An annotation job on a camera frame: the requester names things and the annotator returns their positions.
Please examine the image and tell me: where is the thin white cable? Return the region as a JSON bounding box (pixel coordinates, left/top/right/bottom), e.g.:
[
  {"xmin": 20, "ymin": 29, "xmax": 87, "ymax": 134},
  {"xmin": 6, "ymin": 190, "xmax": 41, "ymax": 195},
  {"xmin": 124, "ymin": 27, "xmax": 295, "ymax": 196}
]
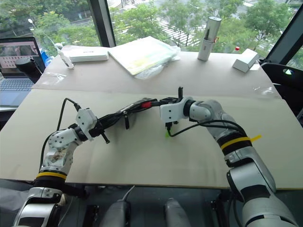
[{"xmin": 122, "ymin": 185, "xmax": 136, "ymax": 202}]

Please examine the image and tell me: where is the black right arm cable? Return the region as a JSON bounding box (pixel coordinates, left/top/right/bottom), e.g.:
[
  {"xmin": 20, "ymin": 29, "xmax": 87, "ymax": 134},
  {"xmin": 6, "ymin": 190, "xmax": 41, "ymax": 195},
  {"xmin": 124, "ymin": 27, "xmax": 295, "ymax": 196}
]
[{"xmin": 165, "ymin": 119, "xmax": 248, "ymax": 139}]

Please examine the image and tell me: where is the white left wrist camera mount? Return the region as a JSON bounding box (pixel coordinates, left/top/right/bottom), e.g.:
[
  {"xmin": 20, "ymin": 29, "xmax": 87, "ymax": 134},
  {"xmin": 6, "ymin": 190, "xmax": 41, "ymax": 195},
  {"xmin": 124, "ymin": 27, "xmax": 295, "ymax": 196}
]
[{"xmin": 75, "ymin": 107, "xmax": 98, "ymax": 141}]

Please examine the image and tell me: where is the grey laptop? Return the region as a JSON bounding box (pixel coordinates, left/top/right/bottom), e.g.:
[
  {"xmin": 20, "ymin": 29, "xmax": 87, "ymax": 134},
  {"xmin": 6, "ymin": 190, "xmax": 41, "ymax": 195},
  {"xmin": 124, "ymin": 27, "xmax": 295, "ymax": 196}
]
[{"xmin": 0, "ymin": 36, "xmax": 47, "ymax": 107}]

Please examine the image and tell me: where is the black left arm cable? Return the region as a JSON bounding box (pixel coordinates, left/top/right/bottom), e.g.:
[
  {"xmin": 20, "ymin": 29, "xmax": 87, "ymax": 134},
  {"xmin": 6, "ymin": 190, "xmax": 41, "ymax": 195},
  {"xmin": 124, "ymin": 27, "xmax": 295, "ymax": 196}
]
[{"xmin": 39, "ymin": 97, "xmax": 82, "ymax": 171}]

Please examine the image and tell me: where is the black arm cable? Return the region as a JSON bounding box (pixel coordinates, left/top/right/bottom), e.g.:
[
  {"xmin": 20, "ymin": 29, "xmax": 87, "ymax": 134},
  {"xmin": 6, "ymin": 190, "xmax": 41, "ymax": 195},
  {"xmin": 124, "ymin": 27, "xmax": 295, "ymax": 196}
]
[
  {"xmin": 165, "ymin": 119, "xmax": 248, "ymax": 139},
  {"xmin": 39, "ymin": 97, "xmax": 82, "ymax": 171}
]

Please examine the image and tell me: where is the white charger cable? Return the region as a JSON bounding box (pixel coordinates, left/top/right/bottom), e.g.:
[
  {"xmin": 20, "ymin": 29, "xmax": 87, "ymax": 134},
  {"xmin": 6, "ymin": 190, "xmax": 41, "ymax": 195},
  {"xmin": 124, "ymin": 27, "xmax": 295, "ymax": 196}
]
[{"xmin": 54, "ymin": 43, "xmax": 75, "ymax": 70}]

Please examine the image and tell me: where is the blue plastic bag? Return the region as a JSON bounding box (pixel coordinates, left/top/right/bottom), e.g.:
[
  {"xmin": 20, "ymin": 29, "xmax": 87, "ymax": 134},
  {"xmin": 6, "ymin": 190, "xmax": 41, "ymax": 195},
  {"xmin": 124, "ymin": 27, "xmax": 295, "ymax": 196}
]
[{"xmin": 40, "ymin": 48, "xmax": 56, "ymax": 69}]

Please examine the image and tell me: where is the dark window frame post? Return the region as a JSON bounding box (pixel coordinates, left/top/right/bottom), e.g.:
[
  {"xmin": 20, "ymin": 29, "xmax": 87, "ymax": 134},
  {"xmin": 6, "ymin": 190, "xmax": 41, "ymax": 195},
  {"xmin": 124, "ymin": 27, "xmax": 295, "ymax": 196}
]
[
  {"xmin": 265, "ymin": 4, "xmax": 303, "ymax": 64},
  {"xmin": 87, "ymin": 0, "xmax": 116, "ymax": 48}
]

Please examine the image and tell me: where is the white book in plastic bag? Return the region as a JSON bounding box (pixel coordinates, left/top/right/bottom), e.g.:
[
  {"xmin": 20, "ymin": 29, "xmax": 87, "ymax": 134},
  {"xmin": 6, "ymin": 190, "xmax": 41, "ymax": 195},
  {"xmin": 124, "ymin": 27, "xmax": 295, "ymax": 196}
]
[{"xmin": 107, "ymin": 35, "xmax": 182, "ymax": 80}]

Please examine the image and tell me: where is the flat white box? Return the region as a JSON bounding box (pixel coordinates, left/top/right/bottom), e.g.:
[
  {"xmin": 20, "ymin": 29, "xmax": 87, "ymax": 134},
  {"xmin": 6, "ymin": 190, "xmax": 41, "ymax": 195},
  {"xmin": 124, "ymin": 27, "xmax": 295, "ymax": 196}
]
[{"xmin": 61, "ymin": 45, "xmax": 109, "ymax": 63}]

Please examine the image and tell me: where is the yellow cable tie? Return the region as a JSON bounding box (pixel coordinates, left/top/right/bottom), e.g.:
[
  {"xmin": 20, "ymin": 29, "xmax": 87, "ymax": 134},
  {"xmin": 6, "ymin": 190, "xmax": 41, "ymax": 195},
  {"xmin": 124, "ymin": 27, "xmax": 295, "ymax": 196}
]
[
  {"xmin": 220, "ymin": 134, "xmax": 262, "ymax": 151},
  {"xmin": 36, "ymin": 171, "xmax": 68, "ymax": 180}
]

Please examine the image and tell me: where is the dark rounded grey shape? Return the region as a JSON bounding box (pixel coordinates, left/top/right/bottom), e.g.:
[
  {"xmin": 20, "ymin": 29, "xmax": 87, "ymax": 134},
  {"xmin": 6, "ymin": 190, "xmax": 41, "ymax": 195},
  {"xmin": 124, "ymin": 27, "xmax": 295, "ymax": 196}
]
[
  {"xmin": 164, "ymin": 198, "xmax": 190, "ymax": 227},
  {"xmin": 100, "ymin": 200, "xmax": 131, "ymax": 227}
]

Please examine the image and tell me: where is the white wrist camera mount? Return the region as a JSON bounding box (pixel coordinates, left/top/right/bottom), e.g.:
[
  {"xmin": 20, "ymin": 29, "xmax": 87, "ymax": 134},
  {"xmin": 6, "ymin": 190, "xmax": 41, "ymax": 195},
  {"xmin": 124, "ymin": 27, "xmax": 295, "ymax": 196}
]
[
  {"xmin": 75, "ymin": 107, "xmax": 98, "ymax": 141},
  {"xmin": 160, "ymin": 96, "xmax": 194, "ymax": 123}
]

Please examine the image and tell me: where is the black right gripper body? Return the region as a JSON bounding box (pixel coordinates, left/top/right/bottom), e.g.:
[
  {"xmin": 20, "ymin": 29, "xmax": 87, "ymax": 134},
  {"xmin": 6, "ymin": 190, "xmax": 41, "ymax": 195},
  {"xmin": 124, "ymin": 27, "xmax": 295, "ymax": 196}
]
[{"xmin": 160, "ymin": 96, "xmax": 182, "ymax": 106}]

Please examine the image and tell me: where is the silver cylindrical tube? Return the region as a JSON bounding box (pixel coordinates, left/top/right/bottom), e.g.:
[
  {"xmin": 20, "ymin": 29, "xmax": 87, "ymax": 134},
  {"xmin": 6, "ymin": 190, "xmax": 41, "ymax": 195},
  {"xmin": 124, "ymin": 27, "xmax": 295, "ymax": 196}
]
[{"xmin": 197, "ymin": 16, "xmax": 223, "ymax": 61}]

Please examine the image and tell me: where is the black chair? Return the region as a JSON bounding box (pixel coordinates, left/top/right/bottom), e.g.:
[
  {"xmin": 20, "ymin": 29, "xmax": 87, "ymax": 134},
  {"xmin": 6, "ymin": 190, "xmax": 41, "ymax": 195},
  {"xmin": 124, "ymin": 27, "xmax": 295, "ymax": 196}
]
[{"xmin": 259, "ymin": 59, "xmax": 303, "ymax": 116}]

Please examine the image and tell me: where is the small white box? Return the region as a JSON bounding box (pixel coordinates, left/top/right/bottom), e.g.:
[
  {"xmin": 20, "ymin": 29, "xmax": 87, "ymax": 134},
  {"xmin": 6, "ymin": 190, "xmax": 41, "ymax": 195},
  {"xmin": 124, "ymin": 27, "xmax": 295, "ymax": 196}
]
[{"xmin": 232, "ymin": 48, "xmax": 260, "ymax": 73}]

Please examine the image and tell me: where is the clear plastic wrap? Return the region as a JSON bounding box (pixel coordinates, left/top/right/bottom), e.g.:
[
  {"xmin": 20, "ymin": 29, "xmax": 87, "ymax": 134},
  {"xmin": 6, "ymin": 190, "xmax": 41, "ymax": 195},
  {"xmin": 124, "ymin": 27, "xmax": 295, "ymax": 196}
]
[
  {"xmin": 42, "ymin": 72, "xmax": 68, "ymax": 85},
  {"xmin": 252, "ymin": 86, "xmax": 276, "ymax": 98}
]

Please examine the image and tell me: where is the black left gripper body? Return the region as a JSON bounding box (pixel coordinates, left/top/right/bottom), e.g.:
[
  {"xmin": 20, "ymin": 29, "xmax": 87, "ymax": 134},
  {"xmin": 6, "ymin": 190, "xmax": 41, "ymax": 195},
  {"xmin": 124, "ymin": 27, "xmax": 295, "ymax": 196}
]
[{"xmin": 89, "ymin": 121, "xmax": 107, "ymax": 141}]

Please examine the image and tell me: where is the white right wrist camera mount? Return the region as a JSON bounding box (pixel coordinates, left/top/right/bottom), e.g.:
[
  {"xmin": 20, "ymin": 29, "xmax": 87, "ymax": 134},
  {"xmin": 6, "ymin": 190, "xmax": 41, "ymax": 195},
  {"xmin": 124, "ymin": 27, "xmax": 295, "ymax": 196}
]
[{"xmin": 160, "ymin": 96, "xmax": 194, "ymax": 123}]

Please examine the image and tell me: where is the black cylindrical device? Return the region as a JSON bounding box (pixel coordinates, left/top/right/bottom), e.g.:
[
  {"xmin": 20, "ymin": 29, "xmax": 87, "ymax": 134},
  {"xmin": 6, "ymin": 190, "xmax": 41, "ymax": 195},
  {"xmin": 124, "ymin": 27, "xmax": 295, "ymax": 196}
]
[{"xmin": 15, "ymin": 58, "xmax": 43, "ymax": 84}]

